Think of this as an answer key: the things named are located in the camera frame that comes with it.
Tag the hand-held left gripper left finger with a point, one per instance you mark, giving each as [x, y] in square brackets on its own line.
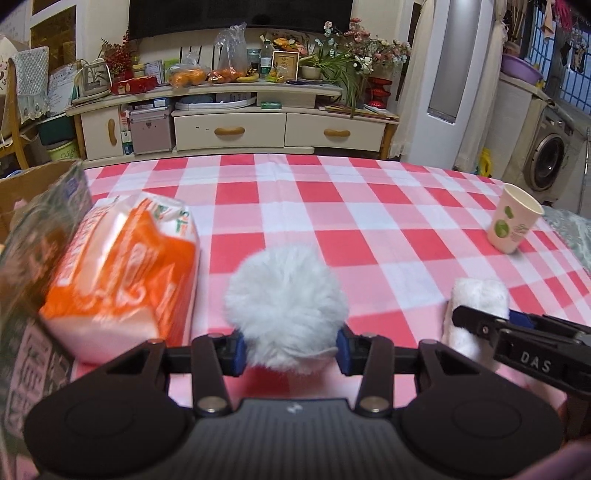
[235, 353]

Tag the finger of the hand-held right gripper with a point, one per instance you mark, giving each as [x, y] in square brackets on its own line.
[475, 321]

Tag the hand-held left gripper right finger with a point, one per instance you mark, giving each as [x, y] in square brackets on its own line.
[345, 350]

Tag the white fluffy towel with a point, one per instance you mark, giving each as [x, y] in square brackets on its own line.
[475, 293]

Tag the green printed cardboard carton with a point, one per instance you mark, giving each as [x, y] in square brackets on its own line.
[27, 240]

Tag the paper cup with green print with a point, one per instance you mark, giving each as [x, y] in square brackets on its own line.
[512, 221]

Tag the grey patterned blanket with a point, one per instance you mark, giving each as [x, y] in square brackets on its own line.
[572, 235]

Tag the orange tissue pack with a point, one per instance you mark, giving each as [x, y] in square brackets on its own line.
[120, 277]

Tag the red white checked tablecloth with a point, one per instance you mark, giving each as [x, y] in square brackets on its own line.
[323, 207]

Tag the washing machine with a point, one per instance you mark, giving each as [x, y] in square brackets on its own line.
[551, 152]

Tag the cream TV cabinet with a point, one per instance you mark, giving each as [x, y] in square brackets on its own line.
[231, 131]

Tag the pink storage case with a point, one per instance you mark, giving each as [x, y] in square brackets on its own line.
[151, 131]

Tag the white curtain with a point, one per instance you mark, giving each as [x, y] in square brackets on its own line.
[491, 83]

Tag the red lantern stand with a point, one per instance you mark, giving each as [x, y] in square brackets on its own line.
[379, 92]

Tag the small green box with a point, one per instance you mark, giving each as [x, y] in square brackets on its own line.
[271, 105]

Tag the white standing air conditioner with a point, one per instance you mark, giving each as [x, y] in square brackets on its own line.
[448, 69]

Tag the purple basin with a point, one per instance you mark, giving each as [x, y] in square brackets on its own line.
[521, 69]

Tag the light green bin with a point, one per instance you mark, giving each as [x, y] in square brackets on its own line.
[64, 151]

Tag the bananas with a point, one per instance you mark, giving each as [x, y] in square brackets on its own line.
[248, 78]

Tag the bag of oranges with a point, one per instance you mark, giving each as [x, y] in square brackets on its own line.
[224, 76]
[187, 77]

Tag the potted spider plant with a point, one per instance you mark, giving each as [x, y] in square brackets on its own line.
[310, 72]

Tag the red gift box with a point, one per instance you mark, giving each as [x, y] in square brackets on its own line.
[134, 85]

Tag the dark green container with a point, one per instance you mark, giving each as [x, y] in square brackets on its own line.
[55, 129]

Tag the framed picture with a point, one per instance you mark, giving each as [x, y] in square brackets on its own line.
[285, 65]

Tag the artificial flower bouquet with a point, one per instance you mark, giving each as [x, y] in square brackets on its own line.
[369, 46]

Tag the green plastic bottle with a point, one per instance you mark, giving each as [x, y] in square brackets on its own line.
[266, 60]

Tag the clear plastic bag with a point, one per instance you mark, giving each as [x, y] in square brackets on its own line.
[233, 50]

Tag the grey printed tote bag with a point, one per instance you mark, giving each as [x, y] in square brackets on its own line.
[92, 78]

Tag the red berry branches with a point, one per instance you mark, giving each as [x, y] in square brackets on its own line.
[117, 55]

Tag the black television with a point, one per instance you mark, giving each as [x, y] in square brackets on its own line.
[240, 16]

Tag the chair with lace cover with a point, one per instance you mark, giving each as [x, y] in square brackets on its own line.
[30, 78]

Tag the white cartoon board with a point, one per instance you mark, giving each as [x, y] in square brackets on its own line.
[9, 60]

